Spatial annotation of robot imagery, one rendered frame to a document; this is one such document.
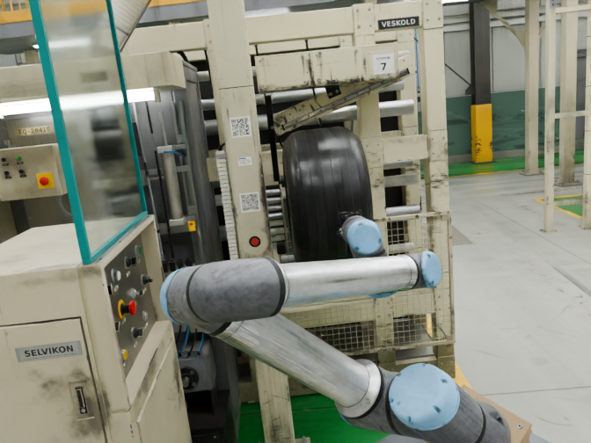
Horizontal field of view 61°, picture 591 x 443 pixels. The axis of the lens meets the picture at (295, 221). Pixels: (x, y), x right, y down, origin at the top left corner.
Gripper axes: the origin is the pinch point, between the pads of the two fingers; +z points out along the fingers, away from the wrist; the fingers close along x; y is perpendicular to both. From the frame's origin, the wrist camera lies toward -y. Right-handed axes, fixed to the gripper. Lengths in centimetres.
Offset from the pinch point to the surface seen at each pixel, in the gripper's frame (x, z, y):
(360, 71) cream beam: -18, 48, 60
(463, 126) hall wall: -394, 925, 77
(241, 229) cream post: 37.8, 29.4, 0.8
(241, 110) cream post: 32, 24, 46
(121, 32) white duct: 79, 49, 86
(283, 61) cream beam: 14, 47, 67
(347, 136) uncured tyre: -6.3, 21.0, 32.1
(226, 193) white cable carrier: 42, 29, 16
